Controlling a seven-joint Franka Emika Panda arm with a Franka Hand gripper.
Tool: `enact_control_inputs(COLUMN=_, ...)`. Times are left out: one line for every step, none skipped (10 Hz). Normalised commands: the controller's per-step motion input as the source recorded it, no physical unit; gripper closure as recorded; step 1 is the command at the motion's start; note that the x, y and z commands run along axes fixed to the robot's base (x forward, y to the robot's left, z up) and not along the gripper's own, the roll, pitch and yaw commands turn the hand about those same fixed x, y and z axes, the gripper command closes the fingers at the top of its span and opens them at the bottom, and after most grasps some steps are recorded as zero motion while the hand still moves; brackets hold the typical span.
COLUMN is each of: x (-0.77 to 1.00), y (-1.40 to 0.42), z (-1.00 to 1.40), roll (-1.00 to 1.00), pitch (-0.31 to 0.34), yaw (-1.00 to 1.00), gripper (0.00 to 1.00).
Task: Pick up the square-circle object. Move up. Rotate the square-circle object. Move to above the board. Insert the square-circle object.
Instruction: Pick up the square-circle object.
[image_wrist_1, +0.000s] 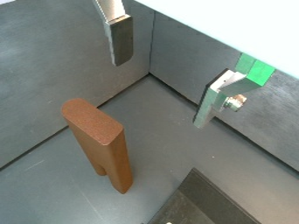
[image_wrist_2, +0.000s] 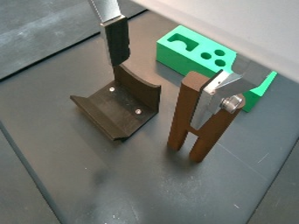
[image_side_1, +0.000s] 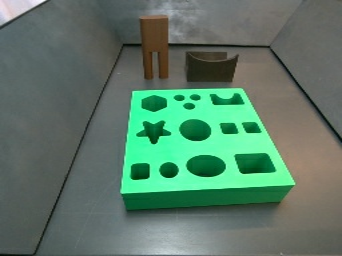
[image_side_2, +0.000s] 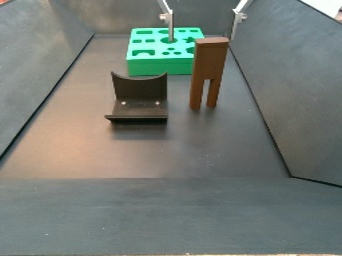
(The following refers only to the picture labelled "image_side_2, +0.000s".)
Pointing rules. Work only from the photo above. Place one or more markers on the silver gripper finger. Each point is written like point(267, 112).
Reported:
point(239, 15)
point(166, 16)

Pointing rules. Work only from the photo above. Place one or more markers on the brown two-legged peg block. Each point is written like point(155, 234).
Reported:
point(208, 64)

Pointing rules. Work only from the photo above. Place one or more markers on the green shape-sorting board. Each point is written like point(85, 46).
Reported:
point(152, 54)

